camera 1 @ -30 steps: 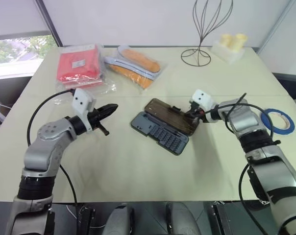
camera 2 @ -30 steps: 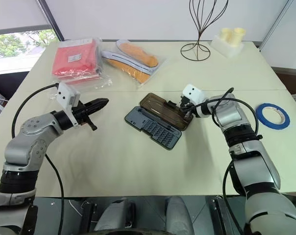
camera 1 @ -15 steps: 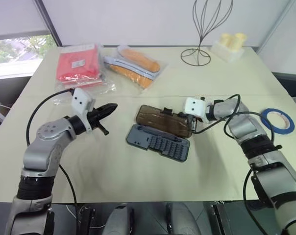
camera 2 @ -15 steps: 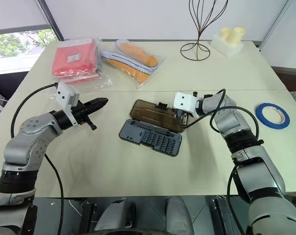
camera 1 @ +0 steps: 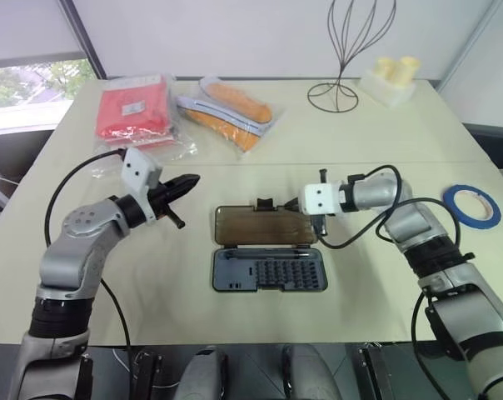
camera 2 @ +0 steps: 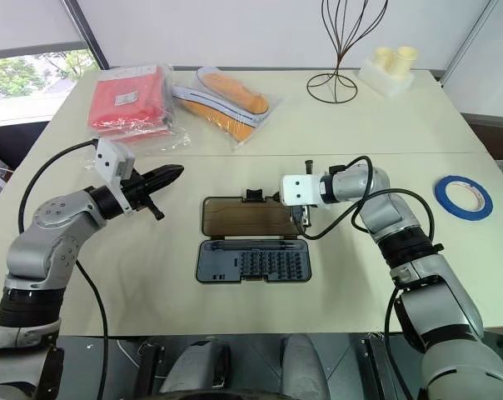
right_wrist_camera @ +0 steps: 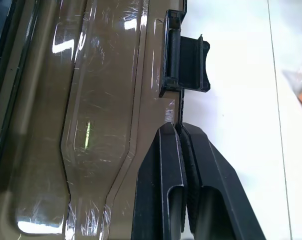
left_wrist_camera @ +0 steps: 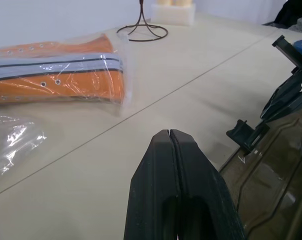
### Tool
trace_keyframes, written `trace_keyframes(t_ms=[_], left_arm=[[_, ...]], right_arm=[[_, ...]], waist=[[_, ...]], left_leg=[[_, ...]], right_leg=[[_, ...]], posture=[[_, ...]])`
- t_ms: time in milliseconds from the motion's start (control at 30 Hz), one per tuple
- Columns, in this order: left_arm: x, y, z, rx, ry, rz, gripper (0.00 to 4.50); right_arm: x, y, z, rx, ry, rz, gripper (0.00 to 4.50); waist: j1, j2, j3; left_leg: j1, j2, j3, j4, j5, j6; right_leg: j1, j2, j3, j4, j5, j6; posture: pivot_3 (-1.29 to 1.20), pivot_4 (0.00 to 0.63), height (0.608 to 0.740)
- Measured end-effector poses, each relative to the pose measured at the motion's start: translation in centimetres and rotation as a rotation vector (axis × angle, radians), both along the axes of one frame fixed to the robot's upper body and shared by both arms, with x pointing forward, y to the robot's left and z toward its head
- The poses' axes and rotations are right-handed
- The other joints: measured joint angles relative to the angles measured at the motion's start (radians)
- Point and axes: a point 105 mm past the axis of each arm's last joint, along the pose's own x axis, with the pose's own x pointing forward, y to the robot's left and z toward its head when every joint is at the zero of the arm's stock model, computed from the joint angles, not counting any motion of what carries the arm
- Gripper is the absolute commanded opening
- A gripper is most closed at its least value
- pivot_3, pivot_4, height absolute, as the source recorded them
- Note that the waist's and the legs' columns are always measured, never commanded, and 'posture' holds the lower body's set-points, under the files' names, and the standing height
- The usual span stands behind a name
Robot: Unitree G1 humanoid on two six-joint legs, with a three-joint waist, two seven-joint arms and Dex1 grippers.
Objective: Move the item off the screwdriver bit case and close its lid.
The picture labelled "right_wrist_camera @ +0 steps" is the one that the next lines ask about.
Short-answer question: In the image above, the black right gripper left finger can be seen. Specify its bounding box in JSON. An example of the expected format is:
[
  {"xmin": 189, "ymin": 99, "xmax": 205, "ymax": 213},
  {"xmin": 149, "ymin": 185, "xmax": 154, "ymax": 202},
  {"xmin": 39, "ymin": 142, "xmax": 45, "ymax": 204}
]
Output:
[{"xmin": 131, "ymin": 121, "xmax": 188, "ymax": 240}]

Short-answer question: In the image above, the tan plastic toolbox lid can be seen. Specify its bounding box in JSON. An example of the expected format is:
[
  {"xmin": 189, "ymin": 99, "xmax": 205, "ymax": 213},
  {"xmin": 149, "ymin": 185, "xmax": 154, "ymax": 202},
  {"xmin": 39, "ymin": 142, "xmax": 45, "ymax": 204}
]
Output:
[{"xmin": 0, "ymin": 0, "xmax": 211, "ymax": 240}]

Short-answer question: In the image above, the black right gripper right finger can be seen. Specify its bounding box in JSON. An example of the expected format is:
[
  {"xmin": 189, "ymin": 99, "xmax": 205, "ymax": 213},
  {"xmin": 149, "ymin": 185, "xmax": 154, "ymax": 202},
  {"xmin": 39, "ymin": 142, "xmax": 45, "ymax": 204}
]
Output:
[{"xmin": 178, "ymin": 121, "xmax": 267, "ymax": 240}]

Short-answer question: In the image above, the orange and black item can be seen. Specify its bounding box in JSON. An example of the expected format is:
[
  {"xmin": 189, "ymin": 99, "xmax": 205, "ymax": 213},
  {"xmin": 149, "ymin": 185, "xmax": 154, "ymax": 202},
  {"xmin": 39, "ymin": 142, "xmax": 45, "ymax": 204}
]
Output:
[{"xmin": 281, "ymin": 65, "xmax": 302, "ymax": 111}]

